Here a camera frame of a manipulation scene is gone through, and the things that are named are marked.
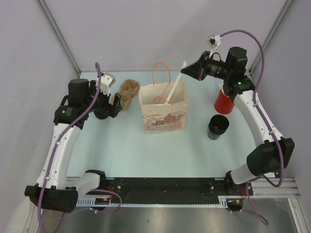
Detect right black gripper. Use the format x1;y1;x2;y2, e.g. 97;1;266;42
182;51;232;81

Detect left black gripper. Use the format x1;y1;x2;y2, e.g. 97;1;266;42
83;80;122;117

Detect single white straw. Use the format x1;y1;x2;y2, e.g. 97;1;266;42
166;61;187;104

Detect beige paper takeout bag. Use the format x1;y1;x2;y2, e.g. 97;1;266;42
138;62;189;134

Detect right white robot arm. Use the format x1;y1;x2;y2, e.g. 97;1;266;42
181;47;294;195

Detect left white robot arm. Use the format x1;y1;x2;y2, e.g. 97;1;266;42
24;74;122;213

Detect black lid stack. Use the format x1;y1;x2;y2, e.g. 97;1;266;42
94;112;109;119

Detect stacked brown pulp carriers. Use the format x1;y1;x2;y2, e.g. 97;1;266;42
117;79;140;111

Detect red straw holder cup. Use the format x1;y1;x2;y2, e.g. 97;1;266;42
214;90;235;115

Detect black cup stack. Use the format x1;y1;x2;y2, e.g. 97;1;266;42
207;115;229;140

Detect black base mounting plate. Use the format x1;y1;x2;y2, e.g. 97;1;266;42
99;178;253;201

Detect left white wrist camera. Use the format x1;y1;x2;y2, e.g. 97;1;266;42
96;72;116;96

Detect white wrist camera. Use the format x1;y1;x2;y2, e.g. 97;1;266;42
96;72;116;96
207;35;221;57

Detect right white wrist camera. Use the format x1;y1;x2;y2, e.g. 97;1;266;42
207;35;221;57

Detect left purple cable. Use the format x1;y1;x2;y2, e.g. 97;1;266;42
37;62;123;233

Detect purple cable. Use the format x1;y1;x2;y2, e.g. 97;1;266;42
37;62;123;233
218;29;285;225

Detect white slotted cable duct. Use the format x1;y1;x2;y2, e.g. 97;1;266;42
76;196;227;208

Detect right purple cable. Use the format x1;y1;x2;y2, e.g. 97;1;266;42
218;29;285;225

